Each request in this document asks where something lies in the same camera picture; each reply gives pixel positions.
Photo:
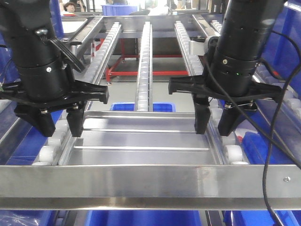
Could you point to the right steel divider rail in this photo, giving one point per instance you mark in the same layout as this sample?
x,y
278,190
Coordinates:
x,y
205,28

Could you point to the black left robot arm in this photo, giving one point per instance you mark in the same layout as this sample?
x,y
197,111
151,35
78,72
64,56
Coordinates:
x,y
45,66

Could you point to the red metal floor frame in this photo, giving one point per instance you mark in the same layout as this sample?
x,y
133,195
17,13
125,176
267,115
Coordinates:
x,y
164,60

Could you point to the left white roller track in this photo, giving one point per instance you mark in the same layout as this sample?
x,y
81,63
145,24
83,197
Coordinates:
x,y
53,147

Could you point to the person in background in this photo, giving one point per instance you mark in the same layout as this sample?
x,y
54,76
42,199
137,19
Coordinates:
x,y
69,8

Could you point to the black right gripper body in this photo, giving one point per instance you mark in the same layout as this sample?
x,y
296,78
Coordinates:
x,y
197,85

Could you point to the steel divider rail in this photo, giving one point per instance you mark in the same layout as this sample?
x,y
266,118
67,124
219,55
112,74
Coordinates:
x,y
18,138
205,28

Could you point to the blue bin lower front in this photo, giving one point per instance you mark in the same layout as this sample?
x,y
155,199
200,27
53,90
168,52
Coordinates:
x,y
143,218

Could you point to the blue bin below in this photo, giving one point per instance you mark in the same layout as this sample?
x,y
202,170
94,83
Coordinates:
x,y
255,145
157,106

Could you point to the steel shelf front bar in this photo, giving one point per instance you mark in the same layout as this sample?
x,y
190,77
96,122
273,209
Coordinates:
x,y
203,187

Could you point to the silver metal tray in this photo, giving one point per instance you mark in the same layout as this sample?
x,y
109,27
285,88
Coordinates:
x,y
140,138

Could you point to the blue bin below centre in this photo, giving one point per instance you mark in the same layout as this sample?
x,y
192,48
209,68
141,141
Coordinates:
x,y
157,106

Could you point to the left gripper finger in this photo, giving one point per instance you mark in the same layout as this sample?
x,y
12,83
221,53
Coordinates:
x,y
43,122
75,117

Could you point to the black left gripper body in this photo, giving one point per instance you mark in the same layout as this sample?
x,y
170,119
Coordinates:
x,y
80,91

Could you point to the left steel divider rail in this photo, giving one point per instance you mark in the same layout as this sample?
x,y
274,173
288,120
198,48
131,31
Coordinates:
x,y
18,138

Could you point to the right white roller track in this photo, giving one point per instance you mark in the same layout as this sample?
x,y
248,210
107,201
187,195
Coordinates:
x,y
228,148

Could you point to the centre white roller track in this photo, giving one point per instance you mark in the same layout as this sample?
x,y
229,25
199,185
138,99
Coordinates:
x,y
143,96

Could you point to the blue bin below right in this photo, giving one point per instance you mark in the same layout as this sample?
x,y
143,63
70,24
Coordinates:
x,y
255,145

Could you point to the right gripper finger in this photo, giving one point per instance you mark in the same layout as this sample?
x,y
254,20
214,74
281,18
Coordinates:
x,y
202,113
232,117

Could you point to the distant blue crate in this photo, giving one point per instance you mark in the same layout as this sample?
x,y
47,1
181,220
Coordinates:
x,y
118,10

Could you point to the white roller track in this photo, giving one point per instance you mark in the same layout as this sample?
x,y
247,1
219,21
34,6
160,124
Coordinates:
x,y
53,147
143,96
228,148

